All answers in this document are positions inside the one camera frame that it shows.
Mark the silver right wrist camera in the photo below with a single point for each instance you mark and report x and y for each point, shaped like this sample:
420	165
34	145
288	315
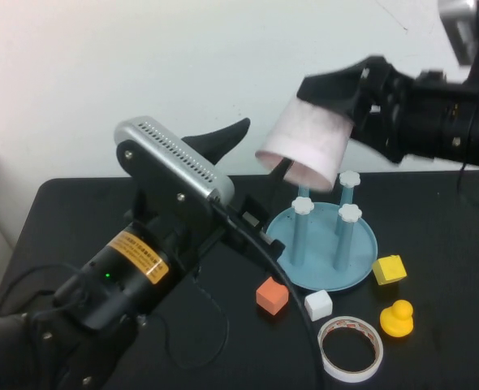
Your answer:
458	24

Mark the pink plastic cup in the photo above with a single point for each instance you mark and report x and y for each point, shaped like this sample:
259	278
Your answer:
304	150

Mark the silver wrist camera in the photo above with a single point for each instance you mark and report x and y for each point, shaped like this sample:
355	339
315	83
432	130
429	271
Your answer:
170	154
458	24

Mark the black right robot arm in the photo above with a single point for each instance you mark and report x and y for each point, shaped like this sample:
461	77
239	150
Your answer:
458	122

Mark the yellow rubber duck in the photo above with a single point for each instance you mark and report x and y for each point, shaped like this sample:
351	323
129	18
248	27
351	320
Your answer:
397	321

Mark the white cube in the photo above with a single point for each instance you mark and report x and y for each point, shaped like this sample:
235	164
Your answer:
317	305

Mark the white tape roll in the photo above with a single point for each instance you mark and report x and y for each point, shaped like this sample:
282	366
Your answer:
324	359

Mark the orange cube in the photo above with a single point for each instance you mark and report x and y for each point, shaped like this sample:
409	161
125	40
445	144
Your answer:
271	296

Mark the blue cup stand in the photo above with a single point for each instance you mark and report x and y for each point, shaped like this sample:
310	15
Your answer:
324	260

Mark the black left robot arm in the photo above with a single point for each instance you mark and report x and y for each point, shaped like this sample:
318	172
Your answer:
81	325

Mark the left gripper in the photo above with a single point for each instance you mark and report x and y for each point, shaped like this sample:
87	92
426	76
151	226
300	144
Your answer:
199	243

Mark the yellow cube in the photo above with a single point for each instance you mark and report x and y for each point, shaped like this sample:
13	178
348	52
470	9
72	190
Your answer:
389	271

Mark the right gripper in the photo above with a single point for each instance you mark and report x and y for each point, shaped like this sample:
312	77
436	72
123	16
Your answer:
389	109

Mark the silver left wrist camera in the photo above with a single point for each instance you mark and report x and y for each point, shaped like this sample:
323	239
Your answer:
170	154

